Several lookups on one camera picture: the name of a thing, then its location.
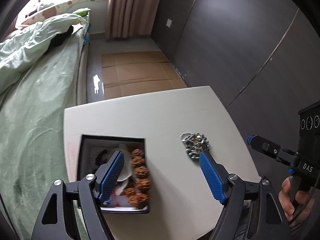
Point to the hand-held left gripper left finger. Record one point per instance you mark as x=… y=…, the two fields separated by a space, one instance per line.
x=111 y=177

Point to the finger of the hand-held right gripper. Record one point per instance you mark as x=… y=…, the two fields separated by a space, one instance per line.
x=270 y=148

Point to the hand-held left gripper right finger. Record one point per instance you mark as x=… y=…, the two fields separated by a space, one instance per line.
x=211 y=177

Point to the white fabric flower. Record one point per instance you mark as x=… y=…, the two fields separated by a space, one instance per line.
x=126 y=158

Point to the black jewelry box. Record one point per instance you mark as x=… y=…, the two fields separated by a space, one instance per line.
x=112 y=138

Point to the person's right hand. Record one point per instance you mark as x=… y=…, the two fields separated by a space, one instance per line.
x=286 y=200

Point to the white low table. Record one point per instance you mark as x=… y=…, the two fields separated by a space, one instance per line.
x=150 y=115

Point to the bed with green sheet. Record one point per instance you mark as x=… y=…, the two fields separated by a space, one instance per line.
x=37 y=120

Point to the flattened cardboard sheet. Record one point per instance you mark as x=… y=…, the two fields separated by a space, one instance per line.
x=140 y=72

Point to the dark grey wardrobe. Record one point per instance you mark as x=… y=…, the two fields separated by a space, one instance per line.
x=237 y=42

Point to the black cloth item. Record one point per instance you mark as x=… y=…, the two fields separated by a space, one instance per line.
x=61 y=37

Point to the pale green quilt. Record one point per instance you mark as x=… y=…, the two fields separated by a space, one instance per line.
x=25 y=47

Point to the green plush item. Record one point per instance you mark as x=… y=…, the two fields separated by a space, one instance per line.
x=82 y=11

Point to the pink curtain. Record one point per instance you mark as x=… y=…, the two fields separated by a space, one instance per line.
x=132 y=7

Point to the printed window seat cushion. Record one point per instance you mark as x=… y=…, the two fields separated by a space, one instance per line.
x=75 y=2

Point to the white wall socket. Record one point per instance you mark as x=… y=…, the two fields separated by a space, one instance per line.
x=169 y=23

